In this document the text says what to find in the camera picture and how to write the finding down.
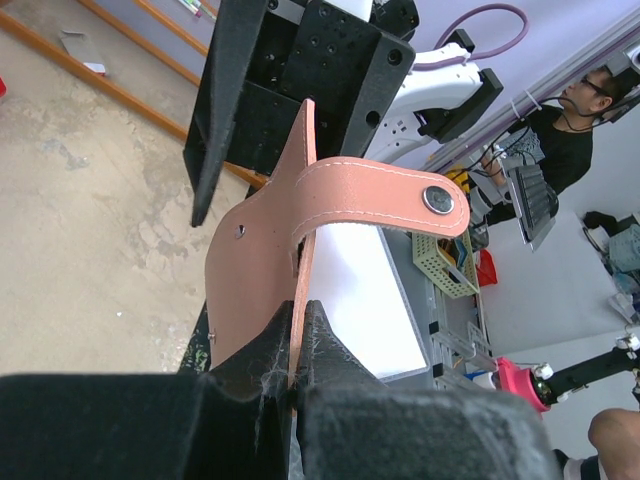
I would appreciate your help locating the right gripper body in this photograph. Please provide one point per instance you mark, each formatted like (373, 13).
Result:
(349, 67)

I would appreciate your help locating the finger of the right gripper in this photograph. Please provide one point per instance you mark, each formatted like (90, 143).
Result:
(227, 62)

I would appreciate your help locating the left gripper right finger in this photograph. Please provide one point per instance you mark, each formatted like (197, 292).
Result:
(351, 426)

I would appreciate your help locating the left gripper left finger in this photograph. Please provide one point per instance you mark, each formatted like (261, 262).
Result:
(229, 423)

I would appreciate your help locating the pink leather card holder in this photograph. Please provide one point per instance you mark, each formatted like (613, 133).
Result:
(262, 251)

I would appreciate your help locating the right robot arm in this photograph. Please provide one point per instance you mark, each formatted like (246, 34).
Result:
(443, 94)

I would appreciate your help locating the orange wooden tiered rack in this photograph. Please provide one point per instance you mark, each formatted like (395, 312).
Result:
(60, 133)

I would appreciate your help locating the white foam board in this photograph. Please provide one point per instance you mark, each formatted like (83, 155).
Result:
(354, 277)

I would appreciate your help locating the small grey red box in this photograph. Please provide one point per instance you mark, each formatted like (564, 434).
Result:
(81, 48)

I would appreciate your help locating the pink round object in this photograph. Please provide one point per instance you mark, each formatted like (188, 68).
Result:
(518, 381)

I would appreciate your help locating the yellow perforated basket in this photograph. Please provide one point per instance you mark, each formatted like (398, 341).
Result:
(448, 263)

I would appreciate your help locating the person in black shirt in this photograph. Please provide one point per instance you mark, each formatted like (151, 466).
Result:
(560, 139)

